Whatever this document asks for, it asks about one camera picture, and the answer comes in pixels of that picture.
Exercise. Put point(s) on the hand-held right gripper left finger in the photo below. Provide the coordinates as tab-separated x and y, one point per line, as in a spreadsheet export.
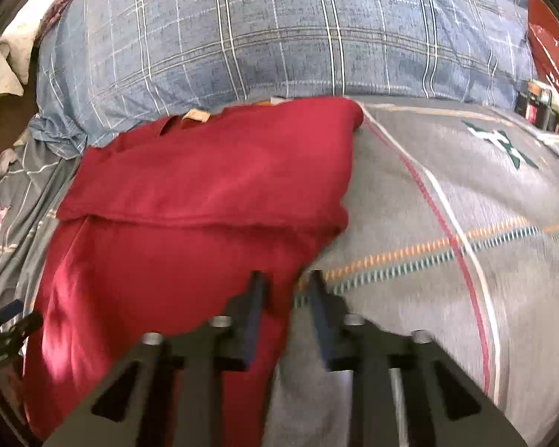
251	319

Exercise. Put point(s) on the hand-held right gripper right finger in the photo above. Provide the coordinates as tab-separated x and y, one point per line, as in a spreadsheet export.
320	319

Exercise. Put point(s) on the blue plaid pillow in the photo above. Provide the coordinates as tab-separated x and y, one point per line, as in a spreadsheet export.
284	37

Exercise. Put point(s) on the red shirt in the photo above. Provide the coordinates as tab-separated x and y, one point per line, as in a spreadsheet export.
191	186

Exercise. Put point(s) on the red plastic bag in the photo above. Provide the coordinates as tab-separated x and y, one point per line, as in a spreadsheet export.
547	44

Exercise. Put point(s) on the white cloth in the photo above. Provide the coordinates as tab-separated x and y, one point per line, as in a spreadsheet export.
0	79

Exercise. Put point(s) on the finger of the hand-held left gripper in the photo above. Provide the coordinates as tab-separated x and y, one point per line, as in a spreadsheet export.
7	310
25	326

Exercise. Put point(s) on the black container with red label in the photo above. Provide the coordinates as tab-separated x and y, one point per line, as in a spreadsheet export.
533	108

